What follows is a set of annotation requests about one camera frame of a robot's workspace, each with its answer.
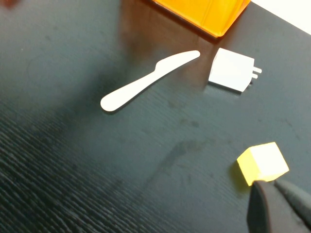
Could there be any orange plastic cutlery holder crate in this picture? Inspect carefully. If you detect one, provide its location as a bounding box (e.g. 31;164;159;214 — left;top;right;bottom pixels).
150;0;251;38

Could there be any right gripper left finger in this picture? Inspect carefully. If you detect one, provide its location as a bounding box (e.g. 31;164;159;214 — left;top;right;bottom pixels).
246;181;307;233

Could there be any white plastic knife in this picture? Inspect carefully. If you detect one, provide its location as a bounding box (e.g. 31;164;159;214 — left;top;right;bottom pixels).
100;50;201;113

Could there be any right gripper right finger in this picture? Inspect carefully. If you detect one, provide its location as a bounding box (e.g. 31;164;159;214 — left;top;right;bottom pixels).
274;181;311;226

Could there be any yellow cube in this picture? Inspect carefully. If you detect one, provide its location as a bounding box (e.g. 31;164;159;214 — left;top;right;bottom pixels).
237;142;290;187

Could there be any white power adapter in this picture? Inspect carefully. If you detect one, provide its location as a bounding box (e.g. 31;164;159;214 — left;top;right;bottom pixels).
207;47;262;95

